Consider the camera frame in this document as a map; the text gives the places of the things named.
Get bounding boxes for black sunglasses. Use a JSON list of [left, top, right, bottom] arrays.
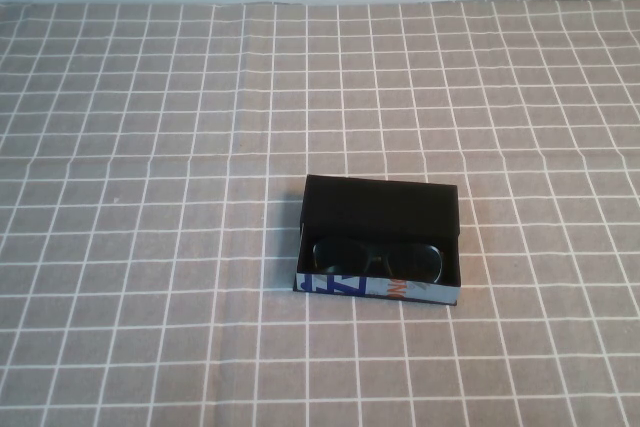
[[312, 235, 445, 284]]

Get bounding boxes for grey white-checked tablecloth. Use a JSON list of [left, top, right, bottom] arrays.
[[0, 0, 640, 427]]

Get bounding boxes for black printed glasses case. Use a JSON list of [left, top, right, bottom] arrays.
[[291, 174, 461, 309]]

